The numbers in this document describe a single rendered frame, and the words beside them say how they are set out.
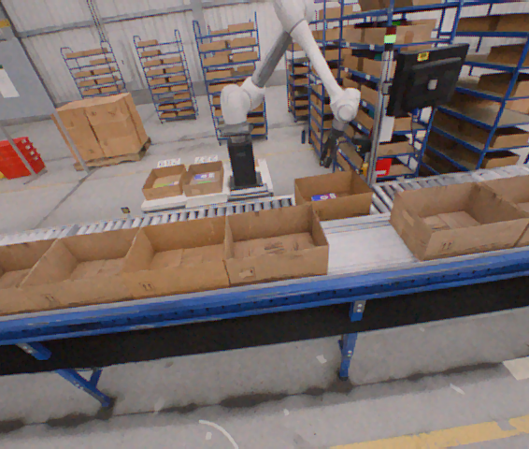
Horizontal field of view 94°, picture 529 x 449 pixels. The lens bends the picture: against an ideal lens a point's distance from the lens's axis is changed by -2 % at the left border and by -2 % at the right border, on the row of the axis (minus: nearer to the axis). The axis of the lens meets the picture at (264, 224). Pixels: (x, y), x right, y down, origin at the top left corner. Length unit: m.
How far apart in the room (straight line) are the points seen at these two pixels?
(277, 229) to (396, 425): 1.21
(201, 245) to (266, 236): 0.32
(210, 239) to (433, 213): 1.10
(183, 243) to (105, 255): 0.40
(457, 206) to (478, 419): 1.12
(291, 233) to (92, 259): 1.00
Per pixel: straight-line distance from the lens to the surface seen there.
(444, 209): 1.52
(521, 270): 1.52
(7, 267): 1.80
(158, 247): 1.34
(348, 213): 1.56
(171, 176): 2.42
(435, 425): 1.88
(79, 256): 1.53
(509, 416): 2.06
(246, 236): 1.24
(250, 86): 1.93
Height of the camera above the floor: 1.70
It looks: 37 degrees down
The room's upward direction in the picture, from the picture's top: 8 degrees counter-clockwise
